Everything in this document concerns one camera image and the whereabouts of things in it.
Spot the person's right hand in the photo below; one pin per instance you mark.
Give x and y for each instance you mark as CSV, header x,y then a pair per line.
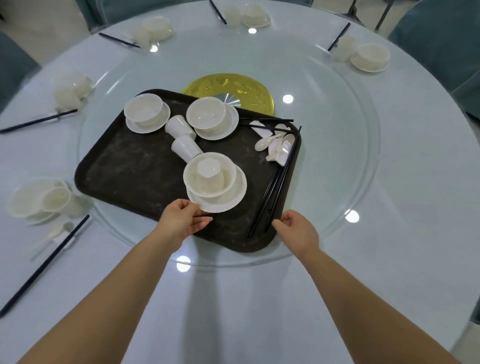
x,y
300,234

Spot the person's left hand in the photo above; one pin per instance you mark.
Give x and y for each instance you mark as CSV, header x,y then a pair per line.
x,y
180,221

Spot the bunch of black chopsticks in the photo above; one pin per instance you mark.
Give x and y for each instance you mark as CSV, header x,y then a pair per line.
x,y
272,189

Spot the black tray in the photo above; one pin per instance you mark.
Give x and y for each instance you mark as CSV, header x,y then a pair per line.
x,y
131,168

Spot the heap of small white pieces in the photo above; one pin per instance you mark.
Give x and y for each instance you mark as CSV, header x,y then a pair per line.
x,y
262,144

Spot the placed white spoon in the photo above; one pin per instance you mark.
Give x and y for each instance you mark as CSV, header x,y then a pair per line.
x,y
68,226

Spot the placed chopstick rest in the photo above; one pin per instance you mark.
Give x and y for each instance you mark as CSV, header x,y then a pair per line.
x,y
63,238

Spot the person's right forearm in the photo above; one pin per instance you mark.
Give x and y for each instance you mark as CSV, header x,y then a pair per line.
x,y
367,311

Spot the person's left forearm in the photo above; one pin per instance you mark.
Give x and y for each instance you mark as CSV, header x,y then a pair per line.
x,y
93,311

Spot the glass lazy susan turntable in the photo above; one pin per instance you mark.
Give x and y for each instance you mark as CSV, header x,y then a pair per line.
x,y
330,150

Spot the white round table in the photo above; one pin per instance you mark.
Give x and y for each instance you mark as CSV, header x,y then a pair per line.
x,y
412,225

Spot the gold turntable base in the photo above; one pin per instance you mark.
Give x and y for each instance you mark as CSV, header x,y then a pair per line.
x,y
210,84

